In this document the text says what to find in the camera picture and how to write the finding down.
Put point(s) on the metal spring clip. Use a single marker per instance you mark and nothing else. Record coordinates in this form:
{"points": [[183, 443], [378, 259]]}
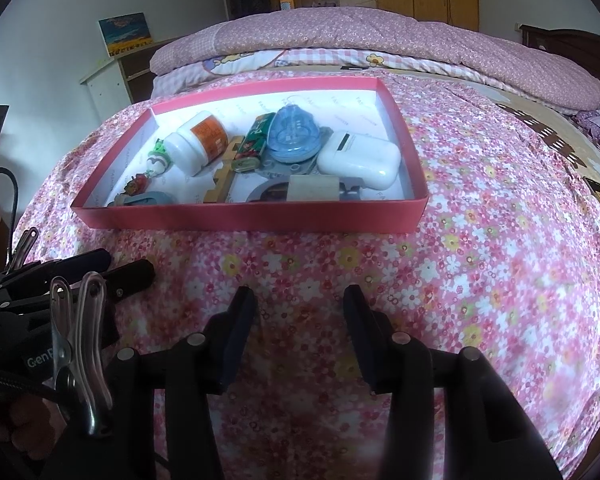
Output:
{"points": [[87, 340]]}

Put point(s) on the folded pink floral quilt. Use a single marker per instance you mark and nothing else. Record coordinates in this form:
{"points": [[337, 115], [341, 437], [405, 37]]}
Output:
{"points": [[380, 30]]}

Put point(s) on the white bottle with orange label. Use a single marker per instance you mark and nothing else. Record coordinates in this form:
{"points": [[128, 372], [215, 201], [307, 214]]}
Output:
{"points": [[195, 145]]}

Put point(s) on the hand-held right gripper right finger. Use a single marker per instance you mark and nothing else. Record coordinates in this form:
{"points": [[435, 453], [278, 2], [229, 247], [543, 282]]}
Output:
{"points": [[362, 340]]}

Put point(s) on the blue and yellow painting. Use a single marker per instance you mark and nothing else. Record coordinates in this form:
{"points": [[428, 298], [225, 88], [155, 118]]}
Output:
{"points": [[126, 34]]}

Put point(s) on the grey plastic plate with holes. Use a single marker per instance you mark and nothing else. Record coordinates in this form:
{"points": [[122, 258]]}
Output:
{"points": [[300, 167]]}

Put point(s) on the red plastic charm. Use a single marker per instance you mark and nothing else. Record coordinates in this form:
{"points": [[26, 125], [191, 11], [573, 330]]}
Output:
{"points": [[136, 185]]}

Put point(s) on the beige wooden block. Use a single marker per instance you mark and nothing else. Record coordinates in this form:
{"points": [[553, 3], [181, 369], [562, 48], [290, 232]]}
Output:
{"points": [[312, 187]]}

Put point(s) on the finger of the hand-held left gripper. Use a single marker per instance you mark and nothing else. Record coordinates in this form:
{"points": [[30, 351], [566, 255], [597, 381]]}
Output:
{"points": [[130, 275], [80, 260]]}

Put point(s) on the person's left hand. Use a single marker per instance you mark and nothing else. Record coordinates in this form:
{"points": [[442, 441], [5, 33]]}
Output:
{"points": [[25, 420]]}

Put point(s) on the white earbud case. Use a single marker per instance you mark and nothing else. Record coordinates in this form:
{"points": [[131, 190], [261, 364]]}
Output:
{"points": [[357, 160]]}

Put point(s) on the white open shelf unit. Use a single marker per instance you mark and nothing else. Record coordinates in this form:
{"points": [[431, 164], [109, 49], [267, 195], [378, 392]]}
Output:
{"points": [[105, 90]]}

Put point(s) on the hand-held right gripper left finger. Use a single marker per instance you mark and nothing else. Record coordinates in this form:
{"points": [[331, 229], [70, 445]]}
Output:
{"points": [[240, 340]]}

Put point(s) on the notched wooden bar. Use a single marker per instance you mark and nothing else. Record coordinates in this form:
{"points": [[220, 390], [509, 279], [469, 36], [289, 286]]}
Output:
{"points": [[222, 180]]}

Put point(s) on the pink cardboard box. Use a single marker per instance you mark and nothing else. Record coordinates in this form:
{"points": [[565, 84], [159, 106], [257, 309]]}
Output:
{"points": [[230, 217]]}

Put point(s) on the dark flat device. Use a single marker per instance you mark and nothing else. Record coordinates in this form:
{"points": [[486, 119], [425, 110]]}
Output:
{"points": [[599, 194]]}

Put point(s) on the light blue tube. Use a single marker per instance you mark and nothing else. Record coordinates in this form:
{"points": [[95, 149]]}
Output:
{"points": [[145, 199]]}

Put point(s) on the green and white toy figure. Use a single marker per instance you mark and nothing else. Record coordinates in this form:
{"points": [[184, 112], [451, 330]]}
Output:
{"points": [[158, 160]]}

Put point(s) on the green lighter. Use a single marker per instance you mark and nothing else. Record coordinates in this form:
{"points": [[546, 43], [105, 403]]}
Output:
{"points": [[252, 145]]}

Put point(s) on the blue translucent plastic case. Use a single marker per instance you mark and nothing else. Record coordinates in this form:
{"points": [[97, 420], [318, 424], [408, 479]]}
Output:
{"points": [[295, 132]]}

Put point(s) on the dark wooden headboard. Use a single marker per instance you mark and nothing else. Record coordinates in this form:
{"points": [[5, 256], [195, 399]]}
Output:
{"points": [[575, 45]]}

